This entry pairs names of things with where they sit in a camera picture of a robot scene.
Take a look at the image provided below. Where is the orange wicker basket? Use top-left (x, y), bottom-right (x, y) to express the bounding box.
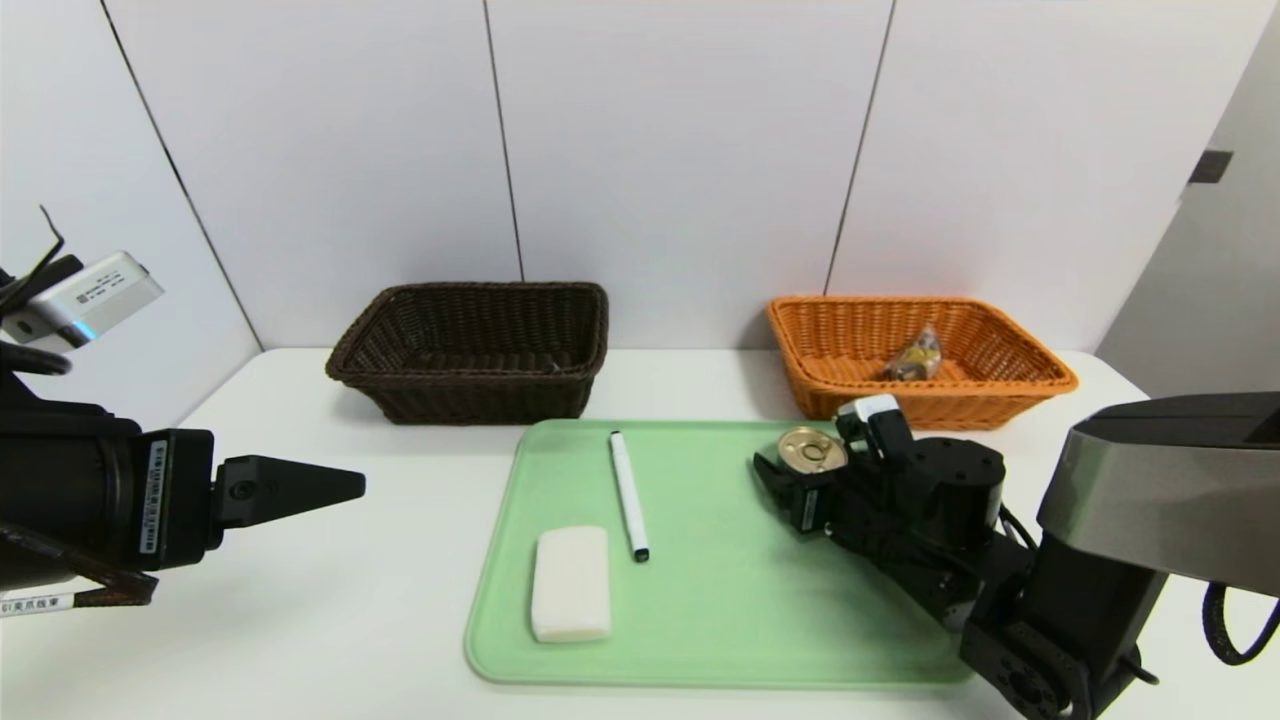
top-left (766, 295), bottom-right (1080, 432)

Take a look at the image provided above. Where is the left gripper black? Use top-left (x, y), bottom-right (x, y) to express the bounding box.
top-left (0, 401), bottom-right (366, 592)

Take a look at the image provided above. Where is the clear wrapped snack packet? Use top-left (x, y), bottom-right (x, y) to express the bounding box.
top-left (880, 325), bottom-right (944, 383)

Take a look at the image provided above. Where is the right elbow black cable loop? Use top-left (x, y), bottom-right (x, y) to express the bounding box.
top-left (1199, 578), bottom-right (1280, 667)

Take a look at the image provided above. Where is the white soap bar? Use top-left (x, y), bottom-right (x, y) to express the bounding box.
top-left (529, 526), bottom-right (612, 645)

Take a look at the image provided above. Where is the thick white marker black tip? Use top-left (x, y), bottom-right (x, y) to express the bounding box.
top-left (608, 430), bottom-right (651, 564)

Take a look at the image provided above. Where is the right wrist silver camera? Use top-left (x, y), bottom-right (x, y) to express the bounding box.
top-left (837, 393), bottom-right (903, 447)

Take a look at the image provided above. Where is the dark brown wicker basket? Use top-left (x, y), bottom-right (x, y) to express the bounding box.
top-left (324, 281), bottom-right (610, 426)

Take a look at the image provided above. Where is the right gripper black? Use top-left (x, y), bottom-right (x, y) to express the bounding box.
top-left (752, 438), bottom-right (899, 561)

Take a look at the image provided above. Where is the light green plastic tray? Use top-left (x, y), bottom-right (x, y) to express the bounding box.
top-left (463, 419), bottom-right (979, 693)

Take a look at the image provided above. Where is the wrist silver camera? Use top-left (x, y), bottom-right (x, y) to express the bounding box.
top-left (837, 393), bottom-right (903, 447)
top-left (0, 249), bottom-right (167, 351)

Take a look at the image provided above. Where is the small tin can gold lid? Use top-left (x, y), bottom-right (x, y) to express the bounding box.
top-left (777, 426), bottom-right (850, 479)

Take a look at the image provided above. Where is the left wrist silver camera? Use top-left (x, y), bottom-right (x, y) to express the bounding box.
top-left (0, 249), bottom-right (167, 351)

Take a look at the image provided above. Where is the left wrist labelled cable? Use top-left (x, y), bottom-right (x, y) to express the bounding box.
top-left (0, 520), bottom-right (159, 617)

